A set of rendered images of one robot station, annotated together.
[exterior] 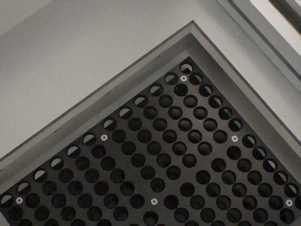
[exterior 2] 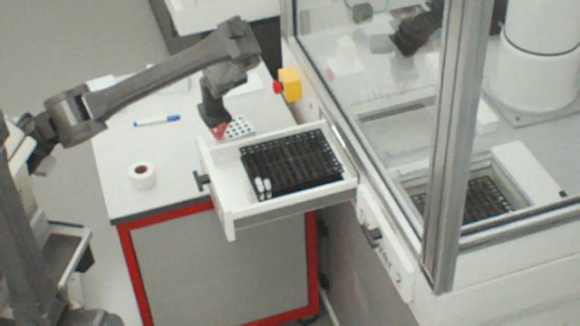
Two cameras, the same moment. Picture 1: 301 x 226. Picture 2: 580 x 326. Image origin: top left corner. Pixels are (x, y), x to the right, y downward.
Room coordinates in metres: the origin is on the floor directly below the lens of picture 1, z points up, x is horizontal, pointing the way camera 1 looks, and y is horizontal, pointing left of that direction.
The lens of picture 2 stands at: (1.44, 0.12, 2.26)
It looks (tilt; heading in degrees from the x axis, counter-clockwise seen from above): 42 degrees down; 202
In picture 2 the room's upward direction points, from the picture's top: 3 degrees counter-clockwise
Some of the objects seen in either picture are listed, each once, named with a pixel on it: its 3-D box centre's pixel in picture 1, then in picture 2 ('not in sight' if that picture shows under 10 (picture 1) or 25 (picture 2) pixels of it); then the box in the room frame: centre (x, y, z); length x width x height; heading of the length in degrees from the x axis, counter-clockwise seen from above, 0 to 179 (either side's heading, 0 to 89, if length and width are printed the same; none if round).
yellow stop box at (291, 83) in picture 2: not in sight; (288, 84); (-0.29, -0.57, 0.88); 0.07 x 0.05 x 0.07; 38
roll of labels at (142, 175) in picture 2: not in sight; (142, 175); (0.09, -0.86, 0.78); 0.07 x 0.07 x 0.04
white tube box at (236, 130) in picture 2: not in sight; (229, 134); (-0.14, -0.70, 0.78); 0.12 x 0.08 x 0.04; 138
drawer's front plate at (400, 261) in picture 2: not in sight; (383, 241); (0.21, -0.16, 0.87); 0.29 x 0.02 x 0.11; 38
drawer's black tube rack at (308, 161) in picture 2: not in sight; (291, 167); (0.04, -0.45, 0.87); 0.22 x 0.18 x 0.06; 128
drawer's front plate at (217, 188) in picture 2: not in sight; (214, 186); (0.16, -0.61, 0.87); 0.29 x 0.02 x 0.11; 38
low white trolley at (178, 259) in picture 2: not in sight; (205, 212); (-0.17, -0.85, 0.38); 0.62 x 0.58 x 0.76; 38
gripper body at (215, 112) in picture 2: not in sight; (213, 105); (-0.08, -0.71, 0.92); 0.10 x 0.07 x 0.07; 48
